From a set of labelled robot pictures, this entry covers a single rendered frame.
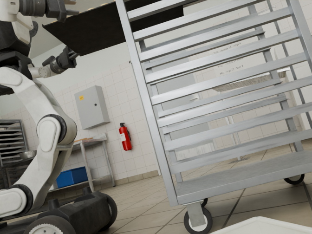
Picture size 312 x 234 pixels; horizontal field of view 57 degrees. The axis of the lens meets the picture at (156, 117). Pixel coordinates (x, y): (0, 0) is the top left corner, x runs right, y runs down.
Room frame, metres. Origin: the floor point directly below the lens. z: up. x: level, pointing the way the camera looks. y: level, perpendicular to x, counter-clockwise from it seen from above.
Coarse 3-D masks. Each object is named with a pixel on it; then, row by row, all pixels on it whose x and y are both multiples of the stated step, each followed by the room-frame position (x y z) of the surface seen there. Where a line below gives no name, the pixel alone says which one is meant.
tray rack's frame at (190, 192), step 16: (288, 0) 0.99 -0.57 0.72; (304, 16) 0.98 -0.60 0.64; (304, 32) 0.98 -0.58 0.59; (304, 48) 1.00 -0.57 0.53; (288, 128) 1.45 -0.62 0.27; (272, 160) 1.35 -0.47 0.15; (288, 160) 1.20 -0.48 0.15; (304, 160) 1.08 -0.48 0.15; (208, 176) 1.40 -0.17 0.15; (224, 176) 1.24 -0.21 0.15; (240, 176) 1.11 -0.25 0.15; (256, 176) 1.01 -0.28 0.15; (272, 176) 1.01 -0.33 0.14; (288, 176) 1.00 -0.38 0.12; (176, 192) 1.15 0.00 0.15; (192, 192) 1.04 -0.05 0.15; (208, 192) 1.03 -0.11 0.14; (224, 192) 1.03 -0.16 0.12; (192, 208) 1.03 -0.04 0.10; (192, 224) 1.03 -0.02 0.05
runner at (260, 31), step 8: (248, 32) 1.43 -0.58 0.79; (256, 32) 1.43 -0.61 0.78; (264, 32) 1.41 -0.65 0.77; (224, 40) 1.44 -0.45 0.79; (232, 40) 1.44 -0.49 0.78; (240, 40) 1.43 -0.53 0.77; (200, 48) 1.46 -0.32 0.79; (208, 48) 1.43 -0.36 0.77; (176, 56) 1.47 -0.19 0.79; (184, 56) 1.44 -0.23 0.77; (152, 64) 1.49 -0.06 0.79; (160, 64) 1.46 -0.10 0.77
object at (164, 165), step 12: (120, 0) 1.04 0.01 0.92; (120, 12) 1.05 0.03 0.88; (132, 36) 1.04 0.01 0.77; (132, 48) 1.04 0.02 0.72; (132, 60) 1.05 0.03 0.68; (144, 84) 1.04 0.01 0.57; (144, 96) 1.05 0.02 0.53; (144, 108) 1.05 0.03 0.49; (156, 132) 1.04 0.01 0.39; (156, 144) 1.05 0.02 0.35; (168, 168) 1.04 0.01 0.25; (168, 180) 1.04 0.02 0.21; (168, 192) 1.05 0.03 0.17
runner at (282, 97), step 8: (280, 96) 1.42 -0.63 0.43; (248, 104) 1.44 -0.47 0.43; (256, 104) 1.44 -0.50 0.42; (264, 104) 1.43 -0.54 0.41; (224, 112) 1.46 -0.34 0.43; (232, 112) 1.45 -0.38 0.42; (240, 112) 1.44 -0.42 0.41; (192, 120) 1.47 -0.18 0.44; (200, 120) 1.47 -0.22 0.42; (208, 120) 1.47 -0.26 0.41; (168, 128) 1.49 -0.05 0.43; (176, 128) 1.48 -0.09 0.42; (184, 128) 1.47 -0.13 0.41
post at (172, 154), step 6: (144, 42) 1.52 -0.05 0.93; (150, 72) 1.49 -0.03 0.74; (156, 90) 1.49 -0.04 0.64; (156, 108) 1.50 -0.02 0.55; (162, 108) 1.51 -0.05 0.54; (168, 138) 1.49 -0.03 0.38; (174, 150) 1.50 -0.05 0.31; (174, 156) 1.49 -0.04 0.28; (180, 174) 1.49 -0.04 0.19; (180, 180) 1.49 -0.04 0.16
